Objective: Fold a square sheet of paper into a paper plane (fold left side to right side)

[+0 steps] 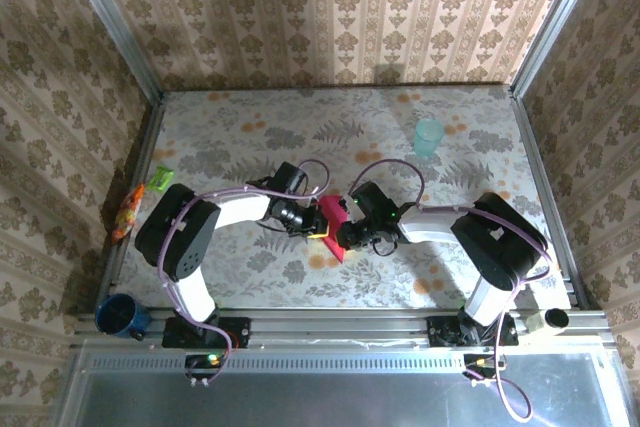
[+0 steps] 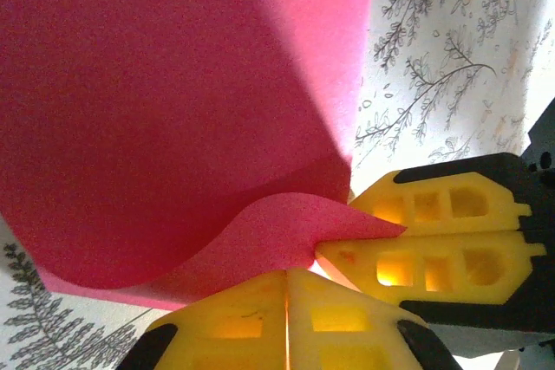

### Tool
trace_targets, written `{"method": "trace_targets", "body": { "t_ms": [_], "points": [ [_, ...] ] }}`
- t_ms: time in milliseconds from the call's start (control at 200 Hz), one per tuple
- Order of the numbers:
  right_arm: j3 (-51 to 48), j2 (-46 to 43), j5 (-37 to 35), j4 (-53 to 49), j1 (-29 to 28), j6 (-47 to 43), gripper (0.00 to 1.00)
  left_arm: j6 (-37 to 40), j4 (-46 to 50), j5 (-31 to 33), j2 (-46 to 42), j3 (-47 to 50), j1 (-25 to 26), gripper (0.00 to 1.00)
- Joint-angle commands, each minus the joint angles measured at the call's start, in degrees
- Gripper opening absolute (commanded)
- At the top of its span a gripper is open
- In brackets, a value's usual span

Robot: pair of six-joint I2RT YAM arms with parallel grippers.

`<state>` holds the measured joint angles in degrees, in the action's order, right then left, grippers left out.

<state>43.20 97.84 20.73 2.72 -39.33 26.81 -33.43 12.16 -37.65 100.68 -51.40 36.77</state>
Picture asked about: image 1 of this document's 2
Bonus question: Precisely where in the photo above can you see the pink paper sheet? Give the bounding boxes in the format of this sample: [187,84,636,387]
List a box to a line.
[317,193,352,265]

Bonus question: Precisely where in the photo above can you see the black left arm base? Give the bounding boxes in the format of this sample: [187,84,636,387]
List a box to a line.
[162,315,251,349]

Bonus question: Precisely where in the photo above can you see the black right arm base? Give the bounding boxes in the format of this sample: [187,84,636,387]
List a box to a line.
[427,314,520,348]

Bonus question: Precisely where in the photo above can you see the floral table cloth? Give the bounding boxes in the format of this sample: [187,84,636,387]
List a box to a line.
[107,85,575,311]

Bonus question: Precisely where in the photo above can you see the teal plastic cup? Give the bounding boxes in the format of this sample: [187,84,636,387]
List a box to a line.
[412,118,445,159]

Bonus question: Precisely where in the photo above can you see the green snack packet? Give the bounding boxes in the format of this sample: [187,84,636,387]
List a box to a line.
[151,165,175,192]

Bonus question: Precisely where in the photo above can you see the grey metal panel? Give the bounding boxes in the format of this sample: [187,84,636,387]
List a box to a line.
[52,339,632,427]

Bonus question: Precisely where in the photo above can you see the orange snack packet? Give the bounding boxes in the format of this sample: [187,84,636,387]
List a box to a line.
[110,183,147,244]

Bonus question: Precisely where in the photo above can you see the small circuit board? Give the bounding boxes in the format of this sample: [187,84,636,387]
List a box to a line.
[462,352,507,382]
[183,352,225,382]

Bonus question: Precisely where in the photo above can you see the small black cylinder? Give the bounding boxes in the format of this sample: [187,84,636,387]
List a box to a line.
[544,307,571,333]

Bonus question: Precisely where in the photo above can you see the blue mug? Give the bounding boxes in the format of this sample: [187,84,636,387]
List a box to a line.
[94,293,151,342]

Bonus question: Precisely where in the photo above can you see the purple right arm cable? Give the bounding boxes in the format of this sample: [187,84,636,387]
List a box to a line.
[352,158,555,422]

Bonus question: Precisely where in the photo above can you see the long aluminium base rail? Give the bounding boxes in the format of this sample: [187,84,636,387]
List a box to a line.
[74,307,612,348]

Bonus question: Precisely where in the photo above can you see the aluminium side rail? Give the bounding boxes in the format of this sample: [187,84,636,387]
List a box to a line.
[509,89,591,311]
[96,94,167,316]

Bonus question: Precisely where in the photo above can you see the aluminium corner post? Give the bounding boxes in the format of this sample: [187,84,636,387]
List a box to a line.
[508,0,601,98]
[57,0,165,104]

